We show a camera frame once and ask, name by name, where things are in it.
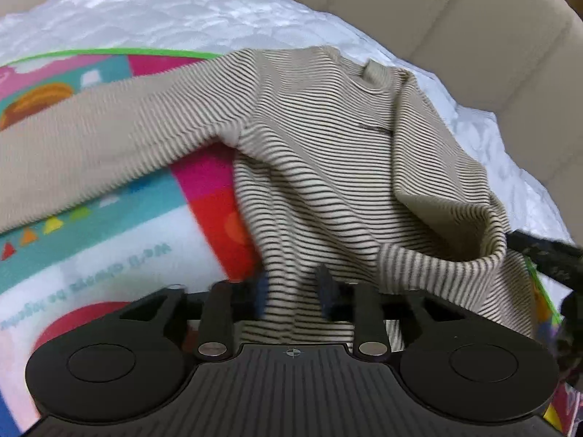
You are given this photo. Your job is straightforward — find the beige striped knit sweater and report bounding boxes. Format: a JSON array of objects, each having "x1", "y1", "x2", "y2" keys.
[{"x1": 1, "y1": 47, "x2": 535, "y2": 343}]

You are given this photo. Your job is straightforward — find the colourful cartoon play mat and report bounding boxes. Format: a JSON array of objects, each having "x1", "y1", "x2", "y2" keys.
[{"x1": 1, "y1": 47, "x2": 582, "y2": 436}]

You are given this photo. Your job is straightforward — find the beige padded headboard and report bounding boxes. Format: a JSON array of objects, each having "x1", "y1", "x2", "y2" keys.
[{"x1": 1, "y1": 0, "x2": 582, "y2": 240}]

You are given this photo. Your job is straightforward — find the white quilted bed cover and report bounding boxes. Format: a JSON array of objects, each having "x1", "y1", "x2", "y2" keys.
[{"x1": 0, "y1": 0, "x2": 575, "y2": 292}]

